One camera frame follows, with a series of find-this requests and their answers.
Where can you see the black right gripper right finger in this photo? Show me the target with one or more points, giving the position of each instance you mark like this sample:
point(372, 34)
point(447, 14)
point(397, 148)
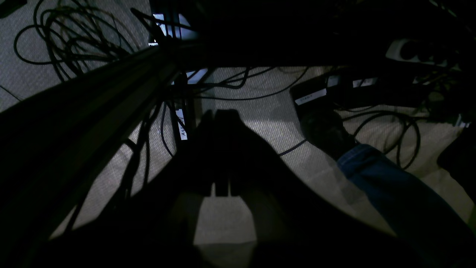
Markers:
point(261, 172)

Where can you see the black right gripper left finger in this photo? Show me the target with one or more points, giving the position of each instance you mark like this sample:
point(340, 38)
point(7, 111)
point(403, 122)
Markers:
point(191, 167)

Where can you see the dark shoe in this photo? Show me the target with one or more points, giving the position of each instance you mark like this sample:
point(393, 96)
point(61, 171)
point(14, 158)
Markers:
point(325, 131)

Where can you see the black labelled power adapter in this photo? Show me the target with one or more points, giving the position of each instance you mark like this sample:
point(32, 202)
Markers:
point(347, 93)

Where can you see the person's blue jeans leg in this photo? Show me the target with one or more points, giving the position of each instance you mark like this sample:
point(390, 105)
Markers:
point(415, 212)

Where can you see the white power strip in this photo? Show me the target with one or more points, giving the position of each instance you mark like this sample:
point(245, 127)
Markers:
point(413, 51)

